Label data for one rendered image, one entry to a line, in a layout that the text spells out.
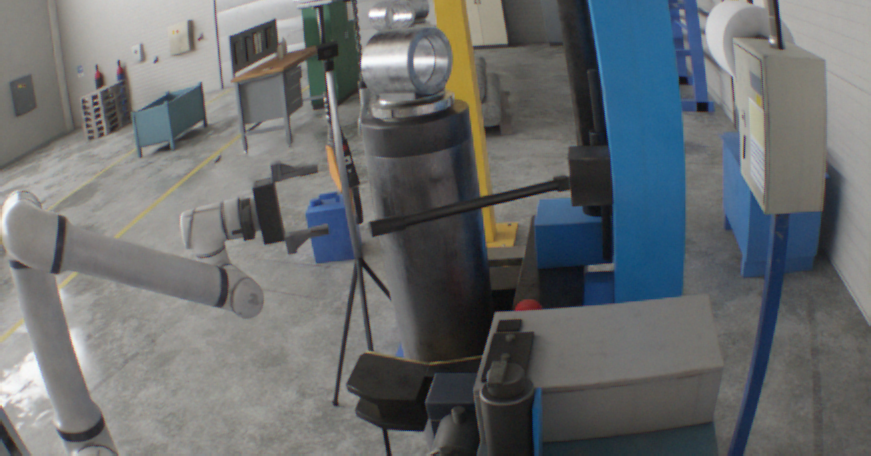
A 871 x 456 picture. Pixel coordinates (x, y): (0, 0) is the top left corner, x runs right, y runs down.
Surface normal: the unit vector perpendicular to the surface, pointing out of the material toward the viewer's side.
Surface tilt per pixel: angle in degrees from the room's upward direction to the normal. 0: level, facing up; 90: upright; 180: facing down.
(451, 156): 90
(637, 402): 90
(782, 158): 90
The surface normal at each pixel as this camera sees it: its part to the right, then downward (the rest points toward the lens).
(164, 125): -0.12, 0.39
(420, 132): 0.19, 0.35
